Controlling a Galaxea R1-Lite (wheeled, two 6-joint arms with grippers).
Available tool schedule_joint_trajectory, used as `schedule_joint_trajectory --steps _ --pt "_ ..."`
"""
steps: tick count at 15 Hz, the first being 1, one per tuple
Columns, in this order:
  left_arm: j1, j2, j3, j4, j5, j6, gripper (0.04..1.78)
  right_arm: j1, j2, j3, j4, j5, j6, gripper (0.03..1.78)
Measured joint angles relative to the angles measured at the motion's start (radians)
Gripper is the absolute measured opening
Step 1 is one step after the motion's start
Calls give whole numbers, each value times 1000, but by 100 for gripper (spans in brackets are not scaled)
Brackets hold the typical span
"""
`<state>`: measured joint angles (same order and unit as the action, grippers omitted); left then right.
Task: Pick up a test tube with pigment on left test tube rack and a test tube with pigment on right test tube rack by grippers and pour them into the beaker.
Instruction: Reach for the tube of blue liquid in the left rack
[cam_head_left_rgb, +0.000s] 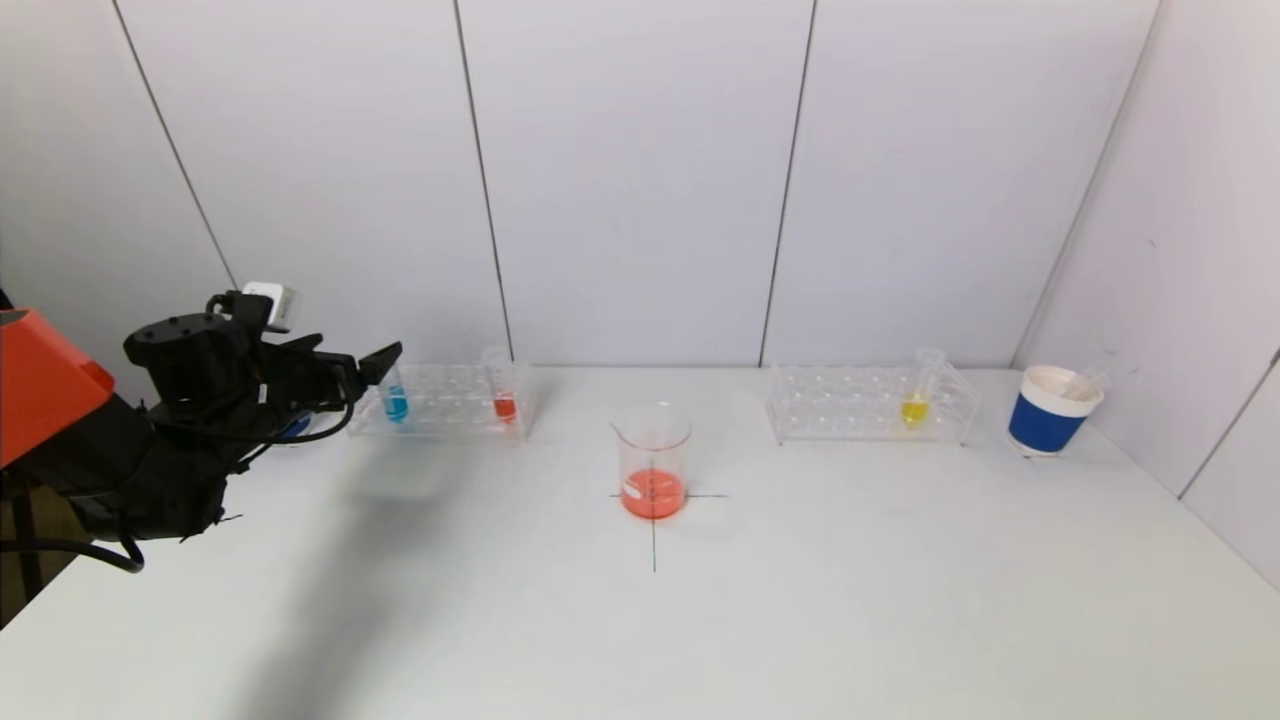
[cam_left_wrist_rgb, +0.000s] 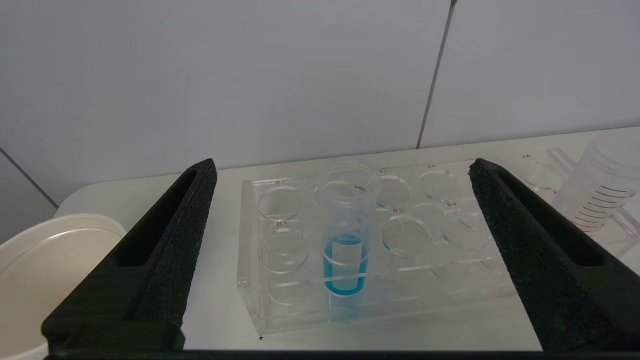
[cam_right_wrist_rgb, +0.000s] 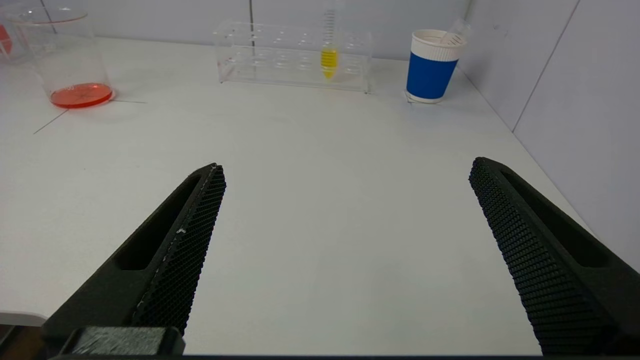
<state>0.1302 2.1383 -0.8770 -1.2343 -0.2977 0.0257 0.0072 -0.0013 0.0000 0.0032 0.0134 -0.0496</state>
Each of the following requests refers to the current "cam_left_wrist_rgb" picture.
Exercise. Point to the clear acrylic test tube rack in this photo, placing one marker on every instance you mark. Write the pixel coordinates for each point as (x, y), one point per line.
(405, 300)

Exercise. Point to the test tube with blue pigment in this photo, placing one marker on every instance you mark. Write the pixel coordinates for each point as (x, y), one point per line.
(345, 260)

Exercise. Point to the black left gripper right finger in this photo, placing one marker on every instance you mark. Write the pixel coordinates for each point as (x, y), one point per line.
(560, 270)

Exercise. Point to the test tube with orange pigment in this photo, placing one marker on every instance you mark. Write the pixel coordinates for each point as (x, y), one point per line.
(600, 190)

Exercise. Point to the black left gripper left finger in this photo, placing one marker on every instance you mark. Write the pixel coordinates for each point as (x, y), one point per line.
(150, 260)

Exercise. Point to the blue white paper cup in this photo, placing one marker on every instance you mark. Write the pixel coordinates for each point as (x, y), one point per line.
(45, 260)

